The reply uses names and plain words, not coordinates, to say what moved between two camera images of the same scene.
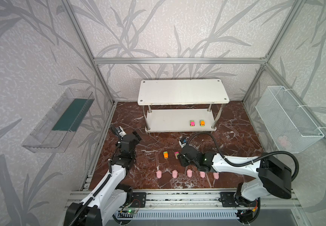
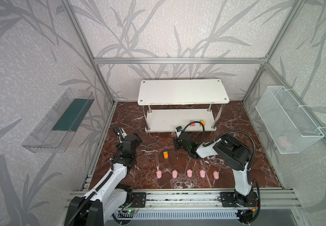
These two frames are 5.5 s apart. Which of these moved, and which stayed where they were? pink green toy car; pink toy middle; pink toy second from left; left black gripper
Moved: pink green toy car
Stayed: pink toy middle; pink toy second from left; left black gripper
